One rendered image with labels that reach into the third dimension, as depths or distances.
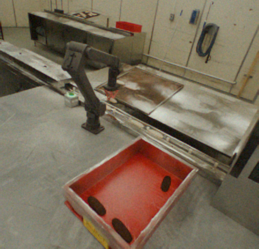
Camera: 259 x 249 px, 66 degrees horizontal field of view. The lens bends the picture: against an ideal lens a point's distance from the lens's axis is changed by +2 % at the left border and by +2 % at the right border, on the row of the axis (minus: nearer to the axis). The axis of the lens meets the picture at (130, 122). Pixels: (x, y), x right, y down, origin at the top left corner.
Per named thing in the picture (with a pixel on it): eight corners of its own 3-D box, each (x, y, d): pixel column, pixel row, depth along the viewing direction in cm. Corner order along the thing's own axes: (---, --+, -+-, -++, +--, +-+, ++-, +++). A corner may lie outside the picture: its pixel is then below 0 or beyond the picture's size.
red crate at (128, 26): (114, 27, 456) (115, 21, 449) (124, 27, 483) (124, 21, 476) (133, 32, 435) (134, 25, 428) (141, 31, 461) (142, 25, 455)
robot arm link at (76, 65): (52, 62, 78) (74, 68, 75) (69, 37, 83) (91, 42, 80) (87, 113, 118) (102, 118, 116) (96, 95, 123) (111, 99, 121)
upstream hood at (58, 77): (-15, 48, 210) (-17, 39, 205) (3, 46, 222) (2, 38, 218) (58, 90, 151) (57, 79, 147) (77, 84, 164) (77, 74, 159)
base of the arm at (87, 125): (80, 127, 119) (95, 135, 114) (80, 115, 115) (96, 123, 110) (90, 121, 126) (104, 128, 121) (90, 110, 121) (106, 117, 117)
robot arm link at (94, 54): (64, 53, 83) (87, 59, 81) (66, 39, 82) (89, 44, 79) (107, 64, 124) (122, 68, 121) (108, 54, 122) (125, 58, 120)
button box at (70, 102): (63, 108, 141) (63, 94, 135) (73, 105, 147) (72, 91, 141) (71, 113, 137) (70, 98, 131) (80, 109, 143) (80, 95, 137)
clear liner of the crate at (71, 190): (59, 203, 75) (58, 186, 70) (137, 147, 109) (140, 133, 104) (126, 275, 59) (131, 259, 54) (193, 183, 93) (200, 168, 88)
